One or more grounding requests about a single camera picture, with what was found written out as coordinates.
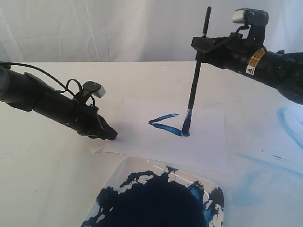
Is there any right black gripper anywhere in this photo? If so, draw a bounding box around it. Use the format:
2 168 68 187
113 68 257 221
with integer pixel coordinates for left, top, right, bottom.
191 26 267 76

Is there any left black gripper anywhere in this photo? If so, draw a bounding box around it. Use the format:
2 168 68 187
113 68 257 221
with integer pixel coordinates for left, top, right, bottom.
62 99 118 140

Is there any white paper sheet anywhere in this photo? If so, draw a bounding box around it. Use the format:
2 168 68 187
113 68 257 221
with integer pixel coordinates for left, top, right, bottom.
106 99 227 173

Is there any black paintbrush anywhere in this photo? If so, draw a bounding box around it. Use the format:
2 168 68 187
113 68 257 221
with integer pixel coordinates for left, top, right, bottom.
182 6 212 136

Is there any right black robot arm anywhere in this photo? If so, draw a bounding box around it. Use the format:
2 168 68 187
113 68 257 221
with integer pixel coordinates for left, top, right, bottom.
191 26 303 105

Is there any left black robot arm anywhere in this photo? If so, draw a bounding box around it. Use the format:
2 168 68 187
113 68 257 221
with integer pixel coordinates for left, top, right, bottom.
0 67 117 140

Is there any white square paint plate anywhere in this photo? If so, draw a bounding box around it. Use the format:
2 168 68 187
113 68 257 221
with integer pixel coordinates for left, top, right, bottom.
82 157 224 227

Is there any white backdrop curtain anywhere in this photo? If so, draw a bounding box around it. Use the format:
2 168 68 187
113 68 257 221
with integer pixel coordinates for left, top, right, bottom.
0 0 303 62

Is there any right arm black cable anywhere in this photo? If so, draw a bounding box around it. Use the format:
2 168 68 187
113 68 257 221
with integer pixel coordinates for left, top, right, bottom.
235 25 250 38

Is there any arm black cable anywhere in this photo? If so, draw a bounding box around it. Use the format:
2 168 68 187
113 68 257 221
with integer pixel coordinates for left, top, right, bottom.
0 61 95 107
235 25 250 38

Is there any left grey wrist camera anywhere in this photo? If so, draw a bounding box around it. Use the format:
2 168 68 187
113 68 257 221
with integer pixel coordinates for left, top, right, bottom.
82 81 106 98

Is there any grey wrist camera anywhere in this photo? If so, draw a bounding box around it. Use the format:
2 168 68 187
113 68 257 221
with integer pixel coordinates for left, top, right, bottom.
232 8 269 26
82 81 106 98

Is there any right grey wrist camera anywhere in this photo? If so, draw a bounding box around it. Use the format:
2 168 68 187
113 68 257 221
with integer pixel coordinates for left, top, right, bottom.
232 8 269 26

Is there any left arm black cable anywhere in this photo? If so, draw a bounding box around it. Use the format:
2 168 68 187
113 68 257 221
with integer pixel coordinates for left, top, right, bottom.
0 61 95 107

